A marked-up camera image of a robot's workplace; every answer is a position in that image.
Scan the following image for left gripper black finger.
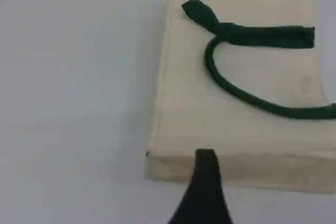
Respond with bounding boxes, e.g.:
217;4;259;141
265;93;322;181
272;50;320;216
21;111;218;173
167;148;234;224

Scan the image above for white canvas bag green handles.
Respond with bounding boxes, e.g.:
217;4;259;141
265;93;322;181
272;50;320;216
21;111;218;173
143;0;336;194

